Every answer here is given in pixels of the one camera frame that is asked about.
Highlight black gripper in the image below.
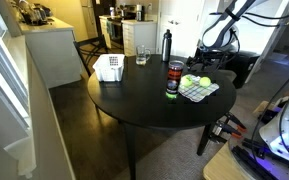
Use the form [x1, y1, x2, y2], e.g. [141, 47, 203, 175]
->
[186, 49, 220, 71]

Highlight yellow-green tennis ball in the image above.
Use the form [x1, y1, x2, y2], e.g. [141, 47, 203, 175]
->
[198, 76, 212, 89]
[180, 75, 194, 88]

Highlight tennis ball inside container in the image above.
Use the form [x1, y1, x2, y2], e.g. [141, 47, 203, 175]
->
[165, 91, 179, 100]

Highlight checkered dish cloth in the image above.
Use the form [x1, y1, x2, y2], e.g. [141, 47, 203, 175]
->
[178, 73, 220, 104]

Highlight dark metal water bottle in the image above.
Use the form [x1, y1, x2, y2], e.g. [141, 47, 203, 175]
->
[161, 28, 173, 63]

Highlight white door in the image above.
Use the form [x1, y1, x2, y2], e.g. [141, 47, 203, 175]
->
[156, 0, 206, 58]

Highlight black floor bin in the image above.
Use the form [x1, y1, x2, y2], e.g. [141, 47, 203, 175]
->
[223, 49, 262, 90]

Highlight clear glass mug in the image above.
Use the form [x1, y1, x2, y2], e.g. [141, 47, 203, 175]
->
[135, 44, 152, 66]

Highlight white drawer cabinet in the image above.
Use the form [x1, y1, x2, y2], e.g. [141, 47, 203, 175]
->
[121, 19, 159, 57]

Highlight round black table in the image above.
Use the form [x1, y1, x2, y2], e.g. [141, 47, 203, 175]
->
[87, 53, 238, 180]

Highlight silver coffee thermos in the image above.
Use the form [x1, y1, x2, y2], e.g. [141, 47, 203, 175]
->
[135, 3, 144, 22]

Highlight kitchen stove with towel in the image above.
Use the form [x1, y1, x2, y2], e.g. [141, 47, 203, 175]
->
[105, 13, 126, 52]

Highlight white plastic basket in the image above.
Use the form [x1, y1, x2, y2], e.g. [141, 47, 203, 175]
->
[92, 53, 126, 83]

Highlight black wooden chair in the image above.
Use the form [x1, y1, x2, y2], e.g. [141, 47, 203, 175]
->
[73, 34, 109, 78]

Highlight wooden robot mounting table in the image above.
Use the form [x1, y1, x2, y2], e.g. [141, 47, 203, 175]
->
[202, 99, 289, 180]

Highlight white kitchen counter cabinet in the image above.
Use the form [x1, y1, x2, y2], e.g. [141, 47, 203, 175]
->
[17, 16, 83, 89]

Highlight counter kettle and appliances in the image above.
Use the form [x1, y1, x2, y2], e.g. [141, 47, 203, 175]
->
[11, 0, 53, 26]

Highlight white framed window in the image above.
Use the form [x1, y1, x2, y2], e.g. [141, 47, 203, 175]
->
[0, 6, 32, 134]

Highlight white curtain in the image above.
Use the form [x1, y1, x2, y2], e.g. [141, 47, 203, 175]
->
[3, 132, 38, 179]

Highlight orange handled black clamp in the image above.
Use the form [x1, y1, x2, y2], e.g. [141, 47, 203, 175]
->
[212, 121, 244, 140]
[223, 111, 248, 133]

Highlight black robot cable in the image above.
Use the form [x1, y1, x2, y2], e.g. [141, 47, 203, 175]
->
[250, 64, 289, 158]

